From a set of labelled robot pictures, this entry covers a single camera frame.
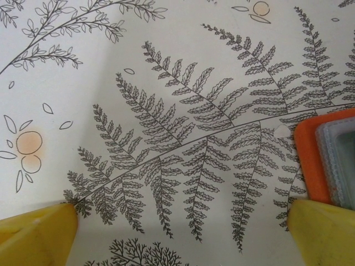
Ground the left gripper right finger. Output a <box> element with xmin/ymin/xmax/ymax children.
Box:
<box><xmin>287</xmin><ymin>199</ymin><xmax>355</xmax><ymax>266</ymax></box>

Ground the orange card holder wallet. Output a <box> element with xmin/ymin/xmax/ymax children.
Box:
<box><xmin>293</xmin><ymin>108</ymin><xmax>355</xmax><ymax>208</ymax></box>

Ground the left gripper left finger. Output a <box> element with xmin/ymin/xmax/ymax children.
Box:
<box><xmin>0</xmin><ymin>203</ymin><xmax>77</xmax><ymax>266</ymax></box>

